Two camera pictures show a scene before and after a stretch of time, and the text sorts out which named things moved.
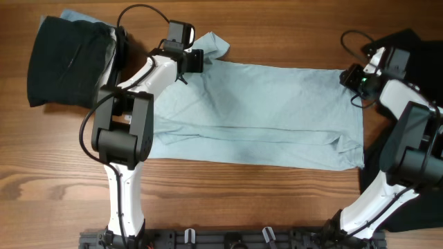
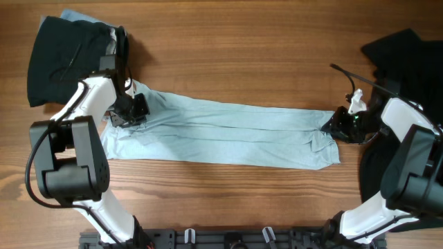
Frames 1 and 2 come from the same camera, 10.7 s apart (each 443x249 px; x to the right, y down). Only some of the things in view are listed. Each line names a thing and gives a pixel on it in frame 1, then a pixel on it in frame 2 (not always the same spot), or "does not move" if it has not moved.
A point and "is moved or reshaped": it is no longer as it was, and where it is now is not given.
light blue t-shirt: [228, 113] is moved or reshaped
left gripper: [197, 63] → [142, 111]
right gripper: [351, 74] → [336, 130]
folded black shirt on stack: [68, 61] does not move
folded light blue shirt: [74, 16] does not move
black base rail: [233, 238] does not move
